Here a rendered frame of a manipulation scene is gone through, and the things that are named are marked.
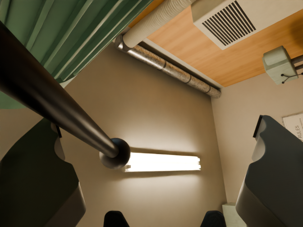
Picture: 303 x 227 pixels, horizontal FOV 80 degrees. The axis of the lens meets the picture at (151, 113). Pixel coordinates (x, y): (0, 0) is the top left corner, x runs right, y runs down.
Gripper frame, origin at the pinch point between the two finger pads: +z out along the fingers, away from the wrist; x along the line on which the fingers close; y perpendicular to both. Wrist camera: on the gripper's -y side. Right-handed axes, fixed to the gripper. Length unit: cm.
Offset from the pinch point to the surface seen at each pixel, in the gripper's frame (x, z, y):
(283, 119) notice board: 183, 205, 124
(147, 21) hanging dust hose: -4, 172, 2
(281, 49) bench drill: 124, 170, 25
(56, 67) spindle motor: -9.1, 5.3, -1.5
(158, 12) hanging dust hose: 6, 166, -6
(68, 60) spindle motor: -7.3, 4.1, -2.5
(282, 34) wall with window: 147, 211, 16
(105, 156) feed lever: -5.2, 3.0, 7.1
